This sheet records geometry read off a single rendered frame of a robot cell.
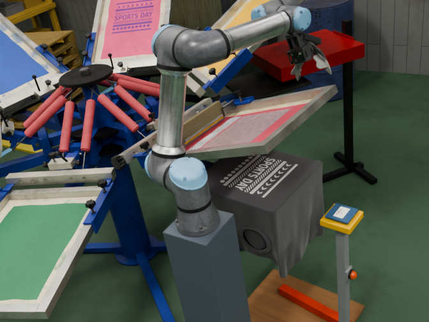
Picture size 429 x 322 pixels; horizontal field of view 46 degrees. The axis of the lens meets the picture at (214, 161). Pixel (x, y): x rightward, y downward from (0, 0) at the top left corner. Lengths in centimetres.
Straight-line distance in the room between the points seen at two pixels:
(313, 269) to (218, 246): 161
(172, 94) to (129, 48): 212
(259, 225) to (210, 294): 55
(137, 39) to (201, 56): 226
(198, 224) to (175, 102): 40
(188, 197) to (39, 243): 91
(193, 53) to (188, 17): 369
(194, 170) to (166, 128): 18
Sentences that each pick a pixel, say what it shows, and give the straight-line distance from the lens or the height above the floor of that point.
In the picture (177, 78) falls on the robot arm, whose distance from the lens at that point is 162.
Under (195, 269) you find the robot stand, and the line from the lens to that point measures 176.
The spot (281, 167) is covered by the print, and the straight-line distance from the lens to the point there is 243.
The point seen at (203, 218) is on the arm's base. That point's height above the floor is 126.
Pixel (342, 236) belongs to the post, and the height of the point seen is 87.
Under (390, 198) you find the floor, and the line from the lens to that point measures 384.
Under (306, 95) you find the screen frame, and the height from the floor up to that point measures 127.
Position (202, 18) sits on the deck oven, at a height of 96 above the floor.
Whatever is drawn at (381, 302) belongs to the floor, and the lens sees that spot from 309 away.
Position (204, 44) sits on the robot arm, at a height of 179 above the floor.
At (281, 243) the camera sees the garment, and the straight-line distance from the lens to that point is 230.
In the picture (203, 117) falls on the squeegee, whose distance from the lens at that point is 249.
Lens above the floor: 225
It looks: 30 degrees down
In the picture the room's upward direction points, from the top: 10 degrees counter-clockwise
